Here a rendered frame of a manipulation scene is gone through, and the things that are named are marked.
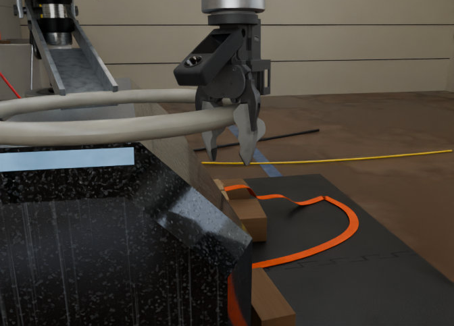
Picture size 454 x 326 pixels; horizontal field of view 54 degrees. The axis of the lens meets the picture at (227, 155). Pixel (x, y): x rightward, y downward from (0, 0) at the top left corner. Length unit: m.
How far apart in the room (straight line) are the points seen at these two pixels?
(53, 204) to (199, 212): 0.28
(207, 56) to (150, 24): 5.64
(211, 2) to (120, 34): 5.61
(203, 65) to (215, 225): 0.45
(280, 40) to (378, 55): 1.56
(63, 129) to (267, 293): 1.17
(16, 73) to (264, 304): 3.13
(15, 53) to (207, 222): 3.35
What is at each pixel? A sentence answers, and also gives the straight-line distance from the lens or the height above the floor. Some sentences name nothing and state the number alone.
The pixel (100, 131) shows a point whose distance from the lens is 0.55.
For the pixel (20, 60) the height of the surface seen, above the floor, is 0.73.
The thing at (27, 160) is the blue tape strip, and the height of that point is 0.78.
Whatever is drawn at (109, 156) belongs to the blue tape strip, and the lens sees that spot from 0.87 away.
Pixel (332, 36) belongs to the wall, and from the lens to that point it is 6.79.
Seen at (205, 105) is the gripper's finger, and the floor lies 0.91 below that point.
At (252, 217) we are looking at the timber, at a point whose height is 0.14.
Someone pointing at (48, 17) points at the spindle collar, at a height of 1.04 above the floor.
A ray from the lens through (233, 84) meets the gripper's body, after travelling 0.62.
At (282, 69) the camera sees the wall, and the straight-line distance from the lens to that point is 6.56.
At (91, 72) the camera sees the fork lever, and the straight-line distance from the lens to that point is 1.18.
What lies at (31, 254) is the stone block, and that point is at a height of 0.62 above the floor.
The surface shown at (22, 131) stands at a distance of 0.59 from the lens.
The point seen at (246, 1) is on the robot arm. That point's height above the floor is 1.06.
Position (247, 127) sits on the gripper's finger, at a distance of 0.62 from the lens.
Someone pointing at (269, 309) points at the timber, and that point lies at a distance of 1.53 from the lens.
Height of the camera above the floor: 1.03
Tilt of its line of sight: 17 degrees down
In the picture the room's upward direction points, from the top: straight up
